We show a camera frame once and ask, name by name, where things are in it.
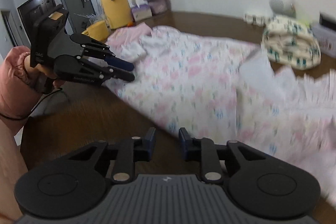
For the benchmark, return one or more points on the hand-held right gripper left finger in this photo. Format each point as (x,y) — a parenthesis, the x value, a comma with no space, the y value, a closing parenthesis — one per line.
(150,145)

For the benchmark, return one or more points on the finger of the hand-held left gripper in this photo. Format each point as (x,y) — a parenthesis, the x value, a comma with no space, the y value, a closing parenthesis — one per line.
(118,62)
(115,73)

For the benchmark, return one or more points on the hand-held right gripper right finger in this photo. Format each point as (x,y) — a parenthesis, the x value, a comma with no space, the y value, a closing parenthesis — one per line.
(183,146)

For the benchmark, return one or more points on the pink floral garment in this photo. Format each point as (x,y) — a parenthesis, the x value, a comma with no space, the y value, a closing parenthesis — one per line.
(197,69)

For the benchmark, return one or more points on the person's left hand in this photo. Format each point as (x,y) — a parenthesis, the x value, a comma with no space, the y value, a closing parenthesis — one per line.
(30,70)

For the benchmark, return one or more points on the pink garment with purple trim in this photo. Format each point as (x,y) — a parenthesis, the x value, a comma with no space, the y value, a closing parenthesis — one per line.
(126,37)

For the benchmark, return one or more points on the yellow cup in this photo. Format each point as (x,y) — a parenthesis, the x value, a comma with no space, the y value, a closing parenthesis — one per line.
(97,29)

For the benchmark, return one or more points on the small orange item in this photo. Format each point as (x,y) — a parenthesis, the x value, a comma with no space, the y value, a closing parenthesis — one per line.
(130,24)

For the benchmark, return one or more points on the purple tissue box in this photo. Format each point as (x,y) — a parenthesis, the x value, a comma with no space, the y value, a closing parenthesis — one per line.
(141,12)

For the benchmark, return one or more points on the yellow thermos jug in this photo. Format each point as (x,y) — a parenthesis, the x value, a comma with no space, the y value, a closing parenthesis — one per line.
(115,6)

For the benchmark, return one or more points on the white power strip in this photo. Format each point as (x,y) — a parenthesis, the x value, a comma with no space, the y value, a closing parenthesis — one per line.
(253,19)

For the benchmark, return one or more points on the folded cream floral garment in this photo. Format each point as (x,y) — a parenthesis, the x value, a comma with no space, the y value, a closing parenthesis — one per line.
(288,40)

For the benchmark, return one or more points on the white robot speaker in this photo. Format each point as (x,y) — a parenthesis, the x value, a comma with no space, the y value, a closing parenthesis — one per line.
(279,2)

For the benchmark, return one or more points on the grey tin box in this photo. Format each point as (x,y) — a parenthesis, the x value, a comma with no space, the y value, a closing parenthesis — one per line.
(328,40)

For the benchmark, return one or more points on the small black box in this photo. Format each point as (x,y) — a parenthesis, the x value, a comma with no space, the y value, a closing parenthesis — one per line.
(328,19)

